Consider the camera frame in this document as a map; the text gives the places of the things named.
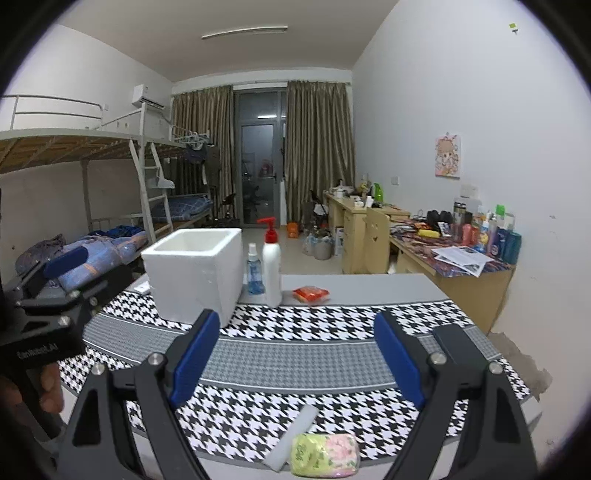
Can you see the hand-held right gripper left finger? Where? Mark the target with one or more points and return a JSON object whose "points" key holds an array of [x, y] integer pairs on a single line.
{"points": [[194, 355]]}

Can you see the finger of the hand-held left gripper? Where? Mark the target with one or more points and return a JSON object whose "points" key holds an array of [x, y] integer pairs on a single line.
{"points": [[106, 286], [67, 262]]}

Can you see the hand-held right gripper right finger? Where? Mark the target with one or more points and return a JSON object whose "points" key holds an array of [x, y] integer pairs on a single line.
{"points": [[398, 357]]}

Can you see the white foam box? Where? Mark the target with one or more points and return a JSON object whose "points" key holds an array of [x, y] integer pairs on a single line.
{"points": [[194, 281]]}

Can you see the person's left hand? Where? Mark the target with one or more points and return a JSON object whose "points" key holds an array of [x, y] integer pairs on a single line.
{"points": [[51, 390]]}

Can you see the blue star patterned quilt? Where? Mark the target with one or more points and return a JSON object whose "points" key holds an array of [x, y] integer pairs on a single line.
{"points": [[101, 254]]}

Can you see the houndstooth tablecloth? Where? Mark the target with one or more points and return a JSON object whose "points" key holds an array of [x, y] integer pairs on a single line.
{"points": [[300, 360]]}

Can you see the blue spray bottle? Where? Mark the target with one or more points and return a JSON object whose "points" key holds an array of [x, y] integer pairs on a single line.
{"points": [[255, 277]]}

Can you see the white bunk bed ladder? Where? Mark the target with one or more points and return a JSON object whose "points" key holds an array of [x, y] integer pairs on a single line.
{"points": [[150, 194]]}

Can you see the wooden desk with patterned mat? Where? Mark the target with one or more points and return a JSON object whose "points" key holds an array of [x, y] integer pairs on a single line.
{"points": [[480, 295]]}

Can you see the orange snack packet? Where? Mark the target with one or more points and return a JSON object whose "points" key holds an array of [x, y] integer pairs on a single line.
{"points": [[311, 294]]}

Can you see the blue plaid bedding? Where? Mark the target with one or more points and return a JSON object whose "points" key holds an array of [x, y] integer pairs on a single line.
{"points": [[182, 207]]}

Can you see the white lotion bottle red pump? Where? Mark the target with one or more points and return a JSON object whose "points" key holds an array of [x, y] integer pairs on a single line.
{"points": [[271, 272]]}

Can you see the printed paper sheets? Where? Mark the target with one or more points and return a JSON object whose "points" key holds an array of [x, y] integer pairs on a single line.
{"points": [[461, 259]]}

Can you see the white metal bunk bed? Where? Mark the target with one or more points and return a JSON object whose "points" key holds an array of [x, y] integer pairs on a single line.
{"points": [[69, 143]]}

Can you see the white hanging bag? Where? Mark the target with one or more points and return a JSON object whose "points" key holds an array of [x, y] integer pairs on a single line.
{"points": [[166, 182]]}

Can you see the wooden chair with smile cutout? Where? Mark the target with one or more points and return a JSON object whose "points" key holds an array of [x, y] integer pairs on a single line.
{"points": [[376, 240]]}

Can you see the floral tissue pack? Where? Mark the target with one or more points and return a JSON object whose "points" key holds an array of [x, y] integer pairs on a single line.
{"points": [[325, 454]]}

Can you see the white foam strip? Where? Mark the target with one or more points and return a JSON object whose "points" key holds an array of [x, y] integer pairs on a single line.
{"points": [[291, 438]]}

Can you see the yellow tube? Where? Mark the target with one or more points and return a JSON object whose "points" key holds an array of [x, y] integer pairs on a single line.
{"points": [[428, 233]]}

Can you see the wooden desk with drawers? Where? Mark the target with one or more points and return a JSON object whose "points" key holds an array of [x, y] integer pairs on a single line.
{"points": [[353, 230]]}

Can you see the grey bag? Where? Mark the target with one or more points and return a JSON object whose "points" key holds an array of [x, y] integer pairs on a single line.
{"points": [[318, 247]]}

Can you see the black headphones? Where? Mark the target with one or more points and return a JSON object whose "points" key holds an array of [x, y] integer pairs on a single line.
{"points": [[438, 218]]}

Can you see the row of toiletry bottles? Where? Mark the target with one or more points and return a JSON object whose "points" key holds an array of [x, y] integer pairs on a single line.
{"points": [[489, 230]]}

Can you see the orange stool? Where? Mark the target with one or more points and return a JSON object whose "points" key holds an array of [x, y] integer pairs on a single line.
{"points": [[292, 230]]}

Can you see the hanging dark clothes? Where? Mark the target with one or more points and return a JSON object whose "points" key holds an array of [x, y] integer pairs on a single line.
{"points": [[199, 150]]}

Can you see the brown curtain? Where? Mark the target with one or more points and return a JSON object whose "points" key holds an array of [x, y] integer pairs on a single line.
{"points": [[318, 152], [203, 152]]}

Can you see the green plastic bottle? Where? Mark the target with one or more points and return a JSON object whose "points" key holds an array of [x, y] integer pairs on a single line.
{"points": [[377, 193]]}

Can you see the white air conditioner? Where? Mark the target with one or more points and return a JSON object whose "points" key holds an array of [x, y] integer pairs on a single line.
{"points": [[147, 97]]}

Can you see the glass balcony door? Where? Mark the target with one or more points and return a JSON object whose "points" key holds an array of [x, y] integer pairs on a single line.
{"points": [[258, 161]]}

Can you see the ceiling tube light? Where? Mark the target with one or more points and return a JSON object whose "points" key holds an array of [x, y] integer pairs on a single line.
{"points": [[244, 32]]}

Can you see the pink cartoon wall poster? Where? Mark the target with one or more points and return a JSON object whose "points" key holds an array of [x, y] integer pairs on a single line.
{"points": [[448, 156]]}

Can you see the green white wall device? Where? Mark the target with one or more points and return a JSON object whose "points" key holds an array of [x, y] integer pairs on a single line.
{"points": [[513, 27]]}

